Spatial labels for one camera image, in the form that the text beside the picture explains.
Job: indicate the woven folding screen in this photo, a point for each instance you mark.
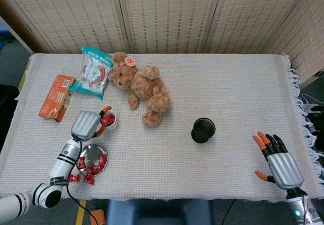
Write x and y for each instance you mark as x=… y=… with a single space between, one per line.
x=177 y=12

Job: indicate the orange block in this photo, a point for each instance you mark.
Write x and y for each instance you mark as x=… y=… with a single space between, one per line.
x=100 y=216

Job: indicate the yellow floor tape strip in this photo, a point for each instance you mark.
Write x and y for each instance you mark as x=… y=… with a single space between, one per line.
x=22 y=81
x=80 y=215

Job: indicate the teal silver snack bag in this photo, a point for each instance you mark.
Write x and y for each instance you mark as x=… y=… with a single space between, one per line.
x=93 y=75

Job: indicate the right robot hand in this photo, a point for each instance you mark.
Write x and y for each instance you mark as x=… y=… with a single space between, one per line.
x=284 y=169

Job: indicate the brown wooden door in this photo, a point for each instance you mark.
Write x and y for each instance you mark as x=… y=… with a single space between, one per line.
x=20 y=26

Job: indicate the white paper cup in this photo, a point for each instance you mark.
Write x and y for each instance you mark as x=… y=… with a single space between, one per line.
x=114 y=127

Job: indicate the blue plastic object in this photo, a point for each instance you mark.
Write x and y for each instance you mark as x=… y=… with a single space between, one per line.
x=3 y=33

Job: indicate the beige woven tablecloth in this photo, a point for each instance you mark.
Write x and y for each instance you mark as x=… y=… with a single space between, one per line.
x=177 y=159

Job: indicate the brown teddy bear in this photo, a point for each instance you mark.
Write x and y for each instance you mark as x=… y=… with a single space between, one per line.
x=146 y=88

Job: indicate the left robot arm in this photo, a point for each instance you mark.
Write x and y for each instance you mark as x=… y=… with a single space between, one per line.
x=64 y=159

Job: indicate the black mesh pen holder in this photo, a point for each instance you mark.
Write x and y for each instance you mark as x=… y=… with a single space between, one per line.
x=202 y=134

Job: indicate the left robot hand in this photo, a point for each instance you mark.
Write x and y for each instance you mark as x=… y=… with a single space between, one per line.
x=84 y=125

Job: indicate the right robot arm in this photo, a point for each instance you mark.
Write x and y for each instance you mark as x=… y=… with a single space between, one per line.
x=294 y=207

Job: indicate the orange cardboard box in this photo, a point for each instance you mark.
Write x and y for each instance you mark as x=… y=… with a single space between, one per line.
x=54 y=96

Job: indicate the silver metal plate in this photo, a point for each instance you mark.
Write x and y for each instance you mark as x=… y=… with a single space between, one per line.
x=92 y=151

